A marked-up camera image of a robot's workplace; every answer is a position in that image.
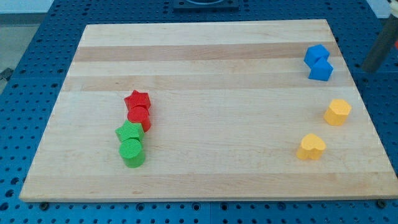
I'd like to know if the wooden board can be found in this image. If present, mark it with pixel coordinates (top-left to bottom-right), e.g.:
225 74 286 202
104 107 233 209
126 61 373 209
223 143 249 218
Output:
20 19 397 202

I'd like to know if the red cylinder block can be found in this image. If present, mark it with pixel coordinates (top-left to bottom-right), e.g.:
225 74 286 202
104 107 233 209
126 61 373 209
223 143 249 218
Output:
127 106 151 132

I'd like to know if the red star block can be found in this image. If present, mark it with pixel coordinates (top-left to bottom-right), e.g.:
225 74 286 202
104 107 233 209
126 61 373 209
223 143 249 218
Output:
124 90 151 111

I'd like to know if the green star block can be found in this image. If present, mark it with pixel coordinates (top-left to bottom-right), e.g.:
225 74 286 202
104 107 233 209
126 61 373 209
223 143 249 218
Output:
115 120 144 142

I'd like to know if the green cylinder block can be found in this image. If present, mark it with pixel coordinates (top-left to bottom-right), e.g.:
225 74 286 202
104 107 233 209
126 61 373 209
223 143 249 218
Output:
119 138 146 168

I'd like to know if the yellow heart block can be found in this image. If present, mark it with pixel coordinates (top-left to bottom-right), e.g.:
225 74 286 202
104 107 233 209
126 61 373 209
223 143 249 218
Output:
296 133 326 160

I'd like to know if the blue cube block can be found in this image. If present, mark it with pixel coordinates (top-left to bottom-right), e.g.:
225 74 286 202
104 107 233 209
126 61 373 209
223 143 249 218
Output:
303 44 330 68

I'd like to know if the blue pentagon block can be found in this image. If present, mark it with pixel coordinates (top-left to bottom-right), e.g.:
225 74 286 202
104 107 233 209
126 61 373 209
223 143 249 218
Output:
308 58 333 82

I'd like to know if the yellow hexagon block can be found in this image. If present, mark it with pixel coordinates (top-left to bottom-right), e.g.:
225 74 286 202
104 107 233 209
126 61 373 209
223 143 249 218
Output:
323 99 352 126

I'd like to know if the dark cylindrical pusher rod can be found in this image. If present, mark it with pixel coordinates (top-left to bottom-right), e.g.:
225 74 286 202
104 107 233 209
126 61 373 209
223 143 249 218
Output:
361 14 397 73

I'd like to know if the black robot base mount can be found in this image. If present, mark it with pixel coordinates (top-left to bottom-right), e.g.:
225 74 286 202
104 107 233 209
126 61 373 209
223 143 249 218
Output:
172 0 239 11

